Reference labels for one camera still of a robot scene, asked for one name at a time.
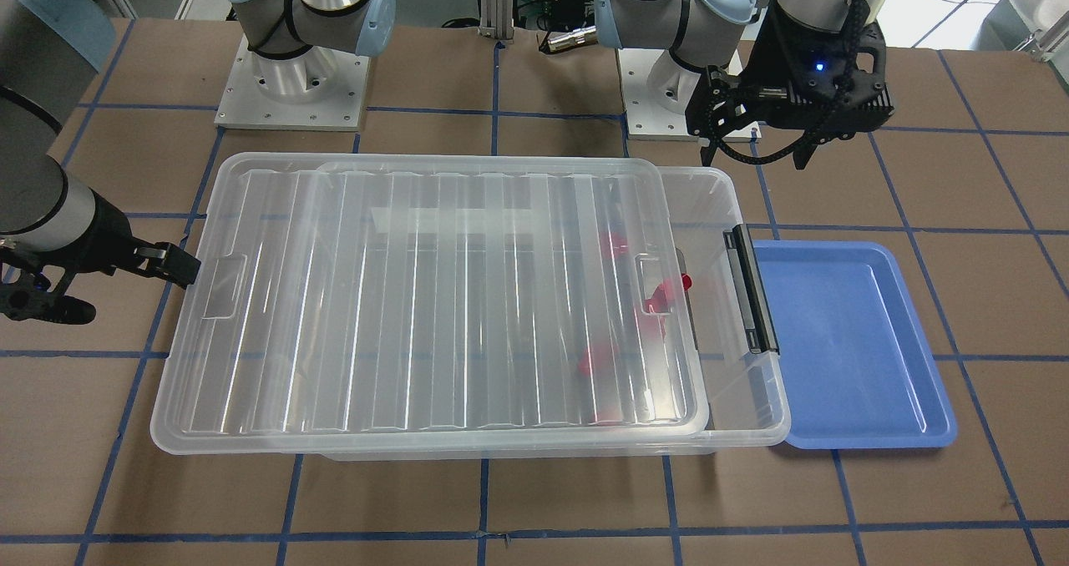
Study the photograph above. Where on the black box latch handle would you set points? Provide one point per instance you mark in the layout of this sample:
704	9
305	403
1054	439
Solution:
752	300

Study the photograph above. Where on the aluminium frame post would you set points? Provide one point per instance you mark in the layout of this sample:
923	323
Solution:
496	20

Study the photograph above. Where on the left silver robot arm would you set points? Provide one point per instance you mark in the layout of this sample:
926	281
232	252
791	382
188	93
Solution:
700	34

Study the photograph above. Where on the clear plastic storage box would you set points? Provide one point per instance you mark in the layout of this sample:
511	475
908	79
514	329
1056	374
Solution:
735	315

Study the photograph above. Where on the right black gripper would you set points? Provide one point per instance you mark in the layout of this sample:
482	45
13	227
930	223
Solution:
98	234

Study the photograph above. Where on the red block from tray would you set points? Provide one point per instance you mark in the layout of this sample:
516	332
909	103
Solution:
651	327

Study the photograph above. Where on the clear plastic box lid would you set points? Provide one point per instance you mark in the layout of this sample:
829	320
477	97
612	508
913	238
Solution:
379	306

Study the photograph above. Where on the red block in box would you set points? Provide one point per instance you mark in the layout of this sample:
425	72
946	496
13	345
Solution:
664	297

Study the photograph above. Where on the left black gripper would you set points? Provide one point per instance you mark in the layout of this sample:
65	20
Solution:
782	47

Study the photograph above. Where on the red block under lid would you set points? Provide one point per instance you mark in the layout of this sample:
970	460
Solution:
613	247
598	357

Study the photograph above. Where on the blue plastic tray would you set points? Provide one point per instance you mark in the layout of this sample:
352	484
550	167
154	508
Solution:
859	371

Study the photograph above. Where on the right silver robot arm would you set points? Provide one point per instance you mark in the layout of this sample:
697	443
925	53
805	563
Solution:
53	48

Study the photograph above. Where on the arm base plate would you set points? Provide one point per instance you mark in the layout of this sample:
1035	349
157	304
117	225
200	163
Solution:
656	92
322	90

